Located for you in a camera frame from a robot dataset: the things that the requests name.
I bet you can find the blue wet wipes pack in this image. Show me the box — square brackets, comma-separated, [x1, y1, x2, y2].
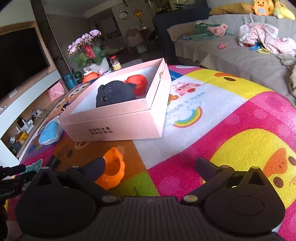
[38, 116, 64, 146]

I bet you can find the black plush toy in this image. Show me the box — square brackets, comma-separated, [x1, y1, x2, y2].
[96, 80, 136, 108]

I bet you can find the red plush toy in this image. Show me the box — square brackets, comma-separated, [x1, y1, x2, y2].
[125, 74, 148, 96]

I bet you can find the pink cardboard box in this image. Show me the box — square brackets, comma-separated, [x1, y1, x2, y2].
[58, 58, 171, 142]

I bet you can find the colourful cartoon play mat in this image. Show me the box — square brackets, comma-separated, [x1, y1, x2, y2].
[22, 65, 295, 240]

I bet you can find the white tv cabinet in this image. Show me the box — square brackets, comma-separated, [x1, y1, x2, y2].
[1, 68, 61, 167]

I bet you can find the pink paper bag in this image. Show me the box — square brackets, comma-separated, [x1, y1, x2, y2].
[47, 81, 65, 102]

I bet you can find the blue water bottle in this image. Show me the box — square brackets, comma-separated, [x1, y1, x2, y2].
[63, 73, 77, 90]

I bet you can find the orange round toy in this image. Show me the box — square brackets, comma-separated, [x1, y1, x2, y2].
[82, 71, 100, 83]

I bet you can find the red lid snack jar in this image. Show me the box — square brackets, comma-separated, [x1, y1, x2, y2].
[110, 55, 121, 71]

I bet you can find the pink orchid flower pot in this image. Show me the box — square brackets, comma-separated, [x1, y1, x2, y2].
[67, 29, 110, 73]

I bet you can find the black television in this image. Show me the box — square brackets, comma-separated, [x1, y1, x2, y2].
[0, 28, 50, 99]

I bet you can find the grey sofa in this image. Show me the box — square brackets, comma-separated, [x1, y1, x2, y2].
[166, 14, 295, 102]

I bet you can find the dining chair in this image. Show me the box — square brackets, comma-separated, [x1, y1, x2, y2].
[125, 28, 148, 56]

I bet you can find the green cloth on sofa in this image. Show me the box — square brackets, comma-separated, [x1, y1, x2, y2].
[180, 22, 230, 41]

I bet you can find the pink baby clothes pile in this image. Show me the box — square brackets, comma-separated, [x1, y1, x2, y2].
[238, 23, 295, 57]

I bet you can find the yellow pillow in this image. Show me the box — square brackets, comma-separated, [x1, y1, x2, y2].
[209, 3, 253, 15]

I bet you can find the yellow duck plush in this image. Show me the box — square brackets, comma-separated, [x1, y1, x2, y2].
[251, 0, 274, 16]

